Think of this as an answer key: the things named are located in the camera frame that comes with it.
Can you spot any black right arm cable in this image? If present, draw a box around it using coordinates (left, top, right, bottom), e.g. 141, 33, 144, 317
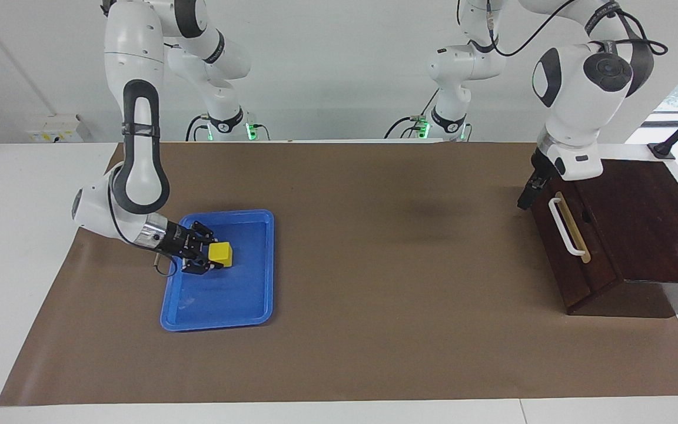
152, 252, 178, 277

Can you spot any brown table mat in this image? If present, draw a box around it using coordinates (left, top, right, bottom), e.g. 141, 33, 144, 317
0, 141, 678, 407

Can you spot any dark wooden cabinet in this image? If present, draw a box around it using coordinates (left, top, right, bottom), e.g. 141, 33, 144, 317
530, 158, 678, 319

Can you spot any yellow cube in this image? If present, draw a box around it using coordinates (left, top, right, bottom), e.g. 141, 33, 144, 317
208, 241, 234, 269

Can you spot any black base cable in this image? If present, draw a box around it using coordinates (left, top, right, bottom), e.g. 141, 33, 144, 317
185, 114, 207, 142
384, 115, 429, 140

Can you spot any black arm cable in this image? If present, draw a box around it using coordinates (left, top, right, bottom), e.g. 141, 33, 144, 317
457, 0, 669, 58
152, 252, 178, 277

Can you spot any blue plastic tray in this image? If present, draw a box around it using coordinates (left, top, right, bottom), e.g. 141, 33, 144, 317
160, 209, 275, 332

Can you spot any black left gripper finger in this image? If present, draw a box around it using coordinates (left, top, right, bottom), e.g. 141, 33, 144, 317
517, 175, 549, 211

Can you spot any white socket box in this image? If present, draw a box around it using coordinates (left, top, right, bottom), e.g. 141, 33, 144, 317
27, 115, 91, 143

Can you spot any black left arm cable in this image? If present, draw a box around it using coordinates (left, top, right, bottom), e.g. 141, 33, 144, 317
457, 0, 669, 58

